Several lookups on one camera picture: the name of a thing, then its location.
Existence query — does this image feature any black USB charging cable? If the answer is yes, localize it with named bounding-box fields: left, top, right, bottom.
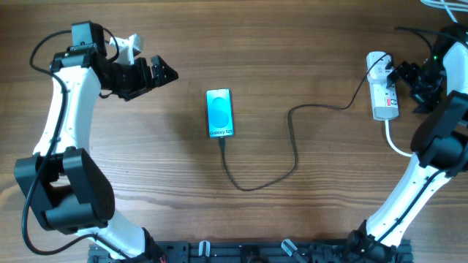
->
left=218, top=53, right=395, bottom=192

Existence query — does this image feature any blue screen Galaxy smartphone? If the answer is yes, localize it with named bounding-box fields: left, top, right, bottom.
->
left=205, top=88, right=234, bottom=138

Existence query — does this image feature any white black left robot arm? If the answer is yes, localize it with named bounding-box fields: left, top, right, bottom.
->
left=14, top=21, right=178, bottom=262

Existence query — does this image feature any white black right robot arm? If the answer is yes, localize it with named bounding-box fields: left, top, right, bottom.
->
left=341, top=22, right=467, bottom=262

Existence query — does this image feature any white USB charger plug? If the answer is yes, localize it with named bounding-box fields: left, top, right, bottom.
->
left=367, top=58, right=393, bottom=84

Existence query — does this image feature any white power strip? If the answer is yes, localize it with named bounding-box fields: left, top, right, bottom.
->
left=366, top=50, right=400, bottom=122

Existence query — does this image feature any white power strip cord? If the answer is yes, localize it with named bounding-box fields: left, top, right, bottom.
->
left=383, top=0, right=468, bottom=159

